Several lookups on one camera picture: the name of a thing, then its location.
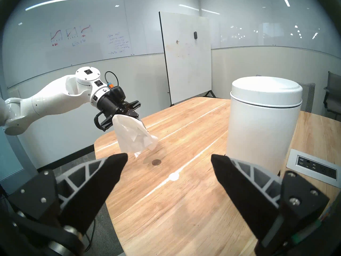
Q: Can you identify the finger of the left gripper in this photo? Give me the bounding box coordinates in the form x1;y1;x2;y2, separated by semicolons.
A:
132;115;149;132

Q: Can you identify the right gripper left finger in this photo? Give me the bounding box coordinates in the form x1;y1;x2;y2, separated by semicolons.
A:
7;153;129;236

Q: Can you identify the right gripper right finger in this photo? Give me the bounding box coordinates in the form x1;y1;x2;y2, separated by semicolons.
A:
210;154;330;256

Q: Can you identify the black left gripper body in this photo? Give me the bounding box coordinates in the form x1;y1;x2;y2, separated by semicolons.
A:
93;96;141;132

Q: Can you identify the white tissue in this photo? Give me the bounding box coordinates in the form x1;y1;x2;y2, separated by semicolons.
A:
112;114;159;158

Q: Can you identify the white pedal trash bin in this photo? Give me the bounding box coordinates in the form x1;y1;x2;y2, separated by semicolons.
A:
225;76;303;176

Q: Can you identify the silver table power outlet panel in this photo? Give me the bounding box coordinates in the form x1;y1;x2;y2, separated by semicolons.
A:
286;149;341;189

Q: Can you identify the rolling whiteboard on stand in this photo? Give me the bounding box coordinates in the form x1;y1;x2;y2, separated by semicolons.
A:
159;11;216;107

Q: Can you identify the grey ribbed mesh chair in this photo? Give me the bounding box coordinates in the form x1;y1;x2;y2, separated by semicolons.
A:
295;82;315;113

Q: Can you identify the grey swivel office chair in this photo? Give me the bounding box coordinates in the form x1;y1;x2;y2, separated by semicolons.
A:
323;71;341;120

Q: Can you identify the black left gripper cable loop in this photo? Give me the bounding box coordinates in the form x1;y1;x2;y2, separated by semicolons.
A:
93;111;107;132

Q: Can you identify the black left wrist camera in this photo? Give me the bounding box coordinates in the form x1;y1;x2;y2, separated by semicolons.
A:
108;86;125;104

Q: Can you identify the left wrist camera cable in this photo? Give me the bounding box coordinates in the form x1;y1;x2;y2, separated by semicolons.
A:
104;71;119;88

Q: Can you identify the wall glass whiteboard with writing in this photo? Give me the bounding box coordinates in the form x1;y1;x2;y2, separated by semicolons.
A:
3;0;165;88

